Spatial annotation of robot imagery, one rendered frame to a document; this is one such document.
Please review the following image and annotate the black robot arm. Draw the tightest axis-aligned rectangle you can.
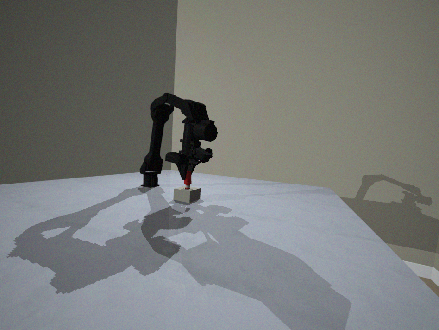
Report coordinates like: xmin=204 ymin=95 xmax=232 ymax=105
xmin=140 ymin=93 xmax=218 ymax=188

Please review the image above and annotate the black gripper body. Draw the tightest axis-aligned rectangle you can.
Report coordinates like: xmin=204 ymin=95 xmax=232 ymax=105
xmin=165 ymin=136 xmax=201 ymax=164

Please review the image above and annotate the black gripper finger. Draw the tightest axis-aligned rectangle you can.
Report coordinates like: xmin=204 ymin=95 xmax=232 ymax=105
xmin=176 ymin=163 xmax=191 ymax=180
xmin=188 ymin=160 xmax=201 ymax=174

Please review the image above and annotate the beige block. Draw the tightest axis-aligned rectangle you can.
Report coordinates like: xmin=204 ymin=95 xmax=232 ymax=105
xmin=173 ymin=186 xmax=201 ymax=203

